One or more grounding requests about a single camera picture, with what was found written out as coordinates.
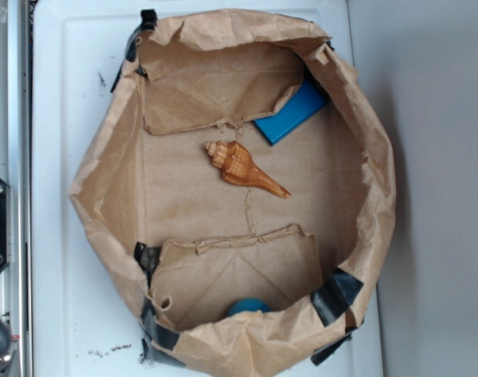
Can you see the orange spiral sea shell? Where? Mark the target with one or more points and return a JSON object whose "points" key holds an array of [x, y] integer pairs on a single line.
{"points": [[238, 167]]}

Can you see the brown paper bag bin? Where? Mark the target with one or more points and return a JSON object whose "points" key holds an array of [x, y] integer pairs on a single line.
{"points": [[182, 245]]}

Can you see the blue rectangular block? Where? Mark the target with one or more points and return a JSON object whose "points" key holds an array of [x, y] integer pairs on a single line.
{"points": [[306, 102]]}

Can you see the blue round ball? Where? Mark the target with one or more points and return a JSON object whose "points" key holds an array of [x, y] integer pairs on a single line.
{"points": [[248, 305]]}

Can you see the aluminium frame rail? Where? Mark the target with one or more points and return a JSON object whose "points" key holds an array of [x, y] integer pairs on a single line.
{"points": [[15, 139]]}

